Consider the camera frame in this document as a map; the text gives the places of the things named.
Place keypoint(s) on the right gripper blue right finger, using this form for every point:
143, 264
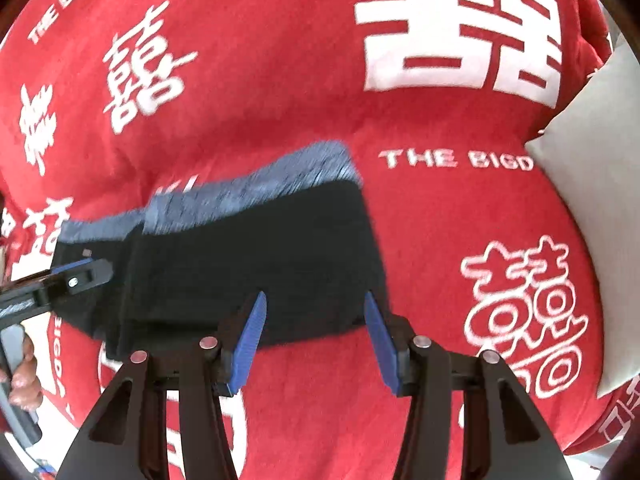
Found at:
390, 335

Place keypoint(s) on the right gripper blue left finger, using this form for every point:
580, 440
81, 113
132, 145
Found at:
239, 338

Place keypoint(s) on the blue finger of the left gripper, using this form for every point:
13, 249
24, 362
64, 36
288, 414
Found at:
72, 267

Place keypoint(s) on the black pants with blue lining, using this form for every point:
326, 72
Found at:
297, 230

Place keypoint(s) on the person's left hand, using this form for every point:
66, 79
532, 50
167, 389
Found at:
25, 386

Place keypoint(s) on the red blanket with white characters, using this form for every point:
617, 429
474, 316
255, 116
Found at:
108, 103

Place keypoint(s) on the beige pillow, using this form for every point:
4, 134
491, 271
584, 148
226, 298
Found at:
590, 152

